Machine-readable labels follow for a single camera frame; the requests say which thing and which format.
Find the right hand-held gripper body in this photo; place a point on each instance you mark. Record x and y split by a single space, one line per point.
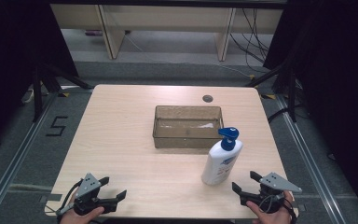
276 183

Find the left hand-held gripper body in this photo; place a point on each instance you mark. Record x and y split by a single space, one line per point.
88 186

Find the white pump bottle blue cap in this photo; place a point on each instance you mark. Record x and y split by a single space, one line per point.
220 161

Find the clear brown plastic box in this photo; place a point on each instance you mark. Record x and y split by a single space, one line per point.
183 142

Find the person's right hand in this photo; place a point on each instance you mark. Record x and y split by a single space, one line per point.
275 217

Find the person's left hand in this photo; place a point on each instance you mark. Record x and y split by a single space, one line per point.
74 218

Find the yellow black floor tape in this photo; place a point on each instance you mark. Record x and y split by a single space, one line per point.
268 96

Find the black metal stand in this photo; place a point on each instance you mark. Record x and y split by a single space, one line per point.
291 93
38 93

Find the grey round table grommet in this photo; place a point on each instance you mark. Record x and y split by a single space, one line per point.
207 99

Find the black curtain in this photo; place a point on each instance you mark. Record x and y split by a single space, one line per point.
9 62
338 77

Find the small purple item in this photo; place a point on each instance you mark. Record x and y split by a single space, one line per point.
93 32

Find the beige wooden desk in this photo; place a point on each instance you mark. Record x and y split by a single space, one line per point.
167 15

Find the metal floor rail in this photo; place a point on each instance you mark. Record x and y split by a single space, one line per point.
9 172
310 161

